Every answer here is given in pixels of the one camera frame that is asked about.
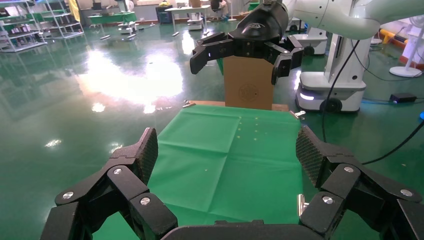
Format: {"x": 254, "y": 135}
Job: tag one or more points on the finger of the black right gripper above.
{"x": 285, "y": 59}
{"x": 212, "y": 49}

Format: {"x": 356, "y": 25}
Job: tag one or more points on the white robot torso and base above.
{"x": 331, "y": 86}

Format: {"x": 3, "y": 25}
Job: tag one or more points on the white storage rack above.
{"x": 66, "y": 33}
{"x": 20, "y": 34}

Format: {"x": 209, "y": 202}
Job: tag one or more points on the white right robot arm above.
{"x": 331, "y": 16}

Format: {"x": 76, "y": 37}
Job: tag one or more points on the small brown cardboard box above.
{"x": 248, "y": 89}

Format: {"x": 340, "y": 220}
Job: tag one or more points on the black power adapter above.
{"x": 402, "y": 98}

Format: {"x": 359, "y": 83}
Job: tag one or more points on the yellow hanging banner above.
{"x": 74, "y": 10}

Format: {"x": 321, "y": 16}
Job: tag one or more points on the black cabinet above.
{"x": 164, "y": 15}

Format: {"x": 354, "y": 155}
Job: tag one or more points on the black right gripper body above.
{"x": 261, "y": 26}

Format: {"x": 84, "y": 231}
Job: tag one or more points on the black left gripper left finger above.
{"x": 126, "y": 185}

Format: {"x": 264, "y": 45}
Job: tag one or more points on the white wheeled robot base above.
{"x": 314, "y": 43}

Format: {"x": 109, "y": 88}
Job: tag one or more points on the green covered table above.
{"x": 112, "y": 18}

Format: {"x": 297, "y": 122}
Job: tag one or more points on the yellow floor barrier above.
{"x": 387, "y": 34}

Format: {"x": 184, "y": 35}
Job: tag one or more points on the small white mobile base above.
{"x": 127, "y": 28}
{"x": 195, "y": 24}

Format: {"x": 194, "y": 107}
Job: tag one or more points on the white workshop table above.
{"x": 185, "y": 9}

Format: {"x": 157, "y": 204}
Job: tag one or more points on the green table cloth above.
{"x": 215, "y": 165}

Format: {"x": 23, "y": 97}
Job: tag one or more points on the white pedestal fan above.
{"x": 405, "y": 71}

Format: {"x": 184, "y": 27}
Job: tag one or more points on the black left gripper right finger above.
{"x": 344, "y": 185}

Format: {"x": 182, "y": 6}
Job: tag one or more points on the silver metal binder clip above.
{"x": 298, "y": 114}
{"x": 188, "y": 104}
{"x": 300, "y": 203}

